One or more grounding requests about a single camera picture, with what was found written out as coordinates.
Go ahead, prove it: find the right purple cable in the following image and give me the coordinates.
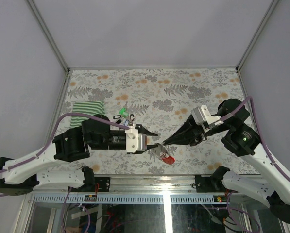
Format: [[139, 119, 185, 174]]
[[220, 96, 290, 191]]

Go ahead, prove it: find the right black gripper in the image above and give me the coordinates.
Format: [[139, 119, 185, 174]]
[[163, 113, 232, 146]]

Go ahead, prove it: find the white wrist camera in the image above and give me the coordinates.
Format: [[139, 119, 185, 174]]
[[124, 124, 147, 154], [191, 105, 223, 132]]

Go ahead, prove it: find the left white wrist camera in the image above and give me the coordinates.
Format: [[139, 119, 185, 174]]
[[124, 124, 147, 154]]

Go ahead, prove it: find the green key tag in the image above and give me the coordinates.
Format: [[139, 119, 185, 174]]
[[119, 107, 129, 117]]

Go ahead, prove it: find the green striped cloth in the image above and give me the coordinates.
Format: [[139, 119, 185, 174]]
[[70, 100, 105, 128]]

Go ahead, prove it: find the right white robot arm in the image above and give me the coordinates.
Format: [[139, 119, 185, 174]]
[[163, 98, 290, 224]]

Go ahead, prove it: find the silver keys bunch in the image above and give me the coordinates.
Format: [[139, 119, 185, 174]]
[[124, 114, 136, 126]]

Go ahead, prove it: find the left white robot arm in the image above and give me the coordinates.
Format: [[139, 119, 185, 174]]
[[0, 113, 156, 196]]

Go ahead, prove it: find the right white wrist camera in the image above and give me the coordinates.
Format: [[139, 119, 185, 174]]
[[191, 105, 223, 132]]

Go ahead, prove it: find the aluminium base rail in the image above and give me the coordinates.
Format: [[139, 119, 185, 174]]
[[25, 175, 226, 205]]

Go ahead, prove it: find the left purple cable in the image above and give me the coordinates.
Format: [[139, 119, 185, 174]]
[[0, 113, 131, 197]]

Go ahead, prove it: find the purple cable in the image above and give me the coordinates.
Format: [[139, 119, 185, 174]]
[[220, 96, 290, 191], [0, 113, 131, 197]]

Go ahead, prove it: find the red handled metal key tool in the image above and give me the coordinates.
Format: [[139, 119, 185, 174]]
[[156, 144, 175, 165]]

